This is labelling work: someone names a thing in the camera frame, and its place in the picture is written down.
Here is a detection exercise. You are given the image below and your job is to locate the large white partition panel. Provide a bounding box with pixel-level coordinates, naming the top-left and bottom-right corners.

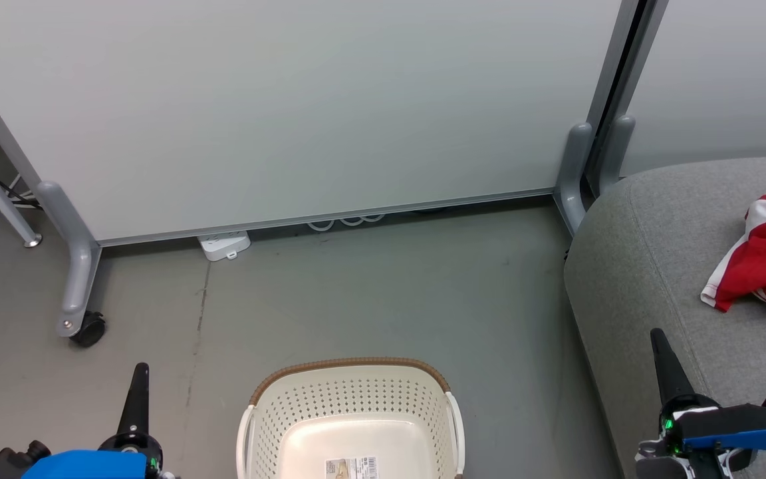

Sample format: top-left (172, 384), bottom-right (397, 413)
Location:
top-left (0, 0), bottom-right (624, 248)

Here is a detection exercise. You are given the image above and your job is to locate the grey partition foot with caster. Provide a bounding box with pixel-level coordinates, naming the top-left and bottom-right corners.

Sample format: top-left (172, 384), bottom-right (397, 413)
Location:
top-left (35, 180), bottom-right (102, 338)

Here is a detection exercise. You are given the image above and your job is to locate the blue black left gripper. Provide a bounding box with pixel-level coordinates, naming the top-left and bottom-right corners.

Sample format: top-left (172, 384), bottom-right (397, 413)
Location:
top-left (20, 363), bottom-right (163, 479)

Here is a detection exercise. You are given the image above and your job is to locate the grey fabric sofa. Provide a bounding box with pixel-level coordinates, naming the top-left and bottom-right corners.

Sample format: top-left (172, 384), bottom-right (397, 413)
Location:
top-left (563, 155), bottom-right (766, 479)

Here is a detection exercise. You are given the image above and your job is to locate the white barcode sticker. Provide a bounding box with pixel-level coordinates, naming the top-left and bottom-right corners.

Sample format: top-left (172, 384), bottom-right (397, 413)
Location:
top-left (324, 456), bottom-right (379, 479)

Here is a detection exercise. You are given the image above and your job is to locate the narrow white partition panel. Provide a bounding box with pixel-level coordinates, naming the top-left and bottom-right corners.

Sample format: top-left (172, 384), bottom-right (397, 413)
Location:
top-left (621, 0), bottom-right (766, 178)

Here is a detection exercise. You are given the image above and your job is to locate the white looped cable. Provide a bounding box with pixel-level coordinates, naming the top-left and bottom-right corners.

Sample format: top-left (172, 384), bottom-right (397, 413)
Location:
top-left (306, 211), bottom-right (388, 233)

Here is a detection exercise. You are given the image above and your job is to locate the white power strip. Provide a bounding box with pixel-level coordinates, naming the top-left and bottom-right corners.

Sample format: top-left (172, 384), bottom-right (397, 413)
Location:
top-left (197, 230), bottom-right (252, 262)

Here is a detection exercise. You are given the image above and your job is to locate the cream perforated laundry basket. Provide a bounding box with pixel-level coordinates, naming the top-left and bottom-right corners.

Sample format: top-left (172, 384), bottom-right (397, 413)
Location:
top-left (236, 357), bottom-right (467, 479)

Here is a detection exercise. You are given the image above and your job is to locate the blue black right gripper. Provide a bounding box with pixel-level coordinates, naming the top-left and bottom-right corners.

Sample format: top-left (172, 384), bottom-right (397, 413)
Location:
top-left (650, 328), bottom-right (766, 461)

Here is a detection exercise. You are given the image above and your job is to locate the black caster wheel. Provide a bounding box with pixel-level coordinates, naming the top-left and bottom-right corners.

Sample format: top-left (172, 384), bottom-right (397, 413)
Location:
top-left (70, 311), bottom-right (107, 349)

